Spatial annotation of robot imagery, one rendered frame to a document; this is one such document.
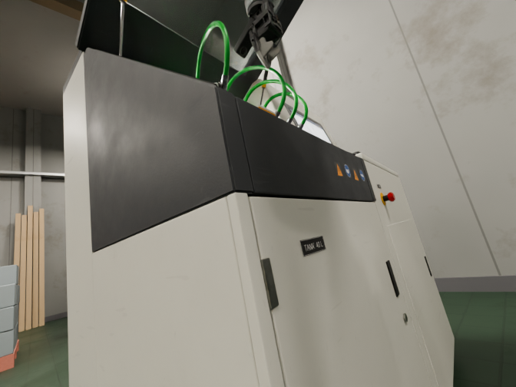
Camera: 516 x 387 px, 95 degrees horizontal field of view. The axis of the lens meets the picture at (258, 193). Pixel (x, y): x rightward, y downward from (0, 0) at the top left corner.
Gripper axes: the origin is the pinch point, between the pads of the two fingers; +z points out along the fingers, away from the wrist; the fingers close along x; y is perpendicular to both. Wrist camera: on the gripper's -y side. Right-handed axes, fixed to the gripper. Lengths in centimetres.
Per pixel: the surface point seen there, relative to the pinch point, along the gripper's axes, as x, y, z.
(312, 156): -10.1, 11.9, 37.7
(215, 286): -36, 5, 59
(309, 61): 229, -60, -175
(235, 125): -34, 12, 37
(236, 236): -36, 11, 53
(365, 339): -8, 12, 76
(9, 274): -25, -405, 27
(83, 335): -36, -57, 69
